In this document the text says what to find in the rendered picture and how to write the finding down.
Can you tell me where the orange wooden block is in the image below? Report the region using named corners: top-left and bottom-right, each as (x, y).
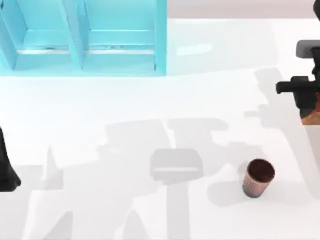
top-left (300, 92), bottom-right (320, 126)

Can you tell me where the grey rounded box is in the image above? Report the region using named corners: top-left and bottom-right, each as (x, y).
top-left (295, 39), bottom-right (320, 60)

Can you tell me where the pink ribbed cup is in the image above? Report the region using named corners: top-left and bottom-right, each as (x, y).
top-left (241, 158), bottom-right (276, 199)

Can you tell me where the light blue rack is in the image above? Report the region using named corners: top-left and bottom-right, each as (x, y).
top-left (0, 0), bottom-right (168, 77)

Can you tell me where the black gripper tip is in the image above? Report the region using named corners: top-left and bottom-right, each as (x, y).
top-left (0, 127), bottom-right (22, 193)

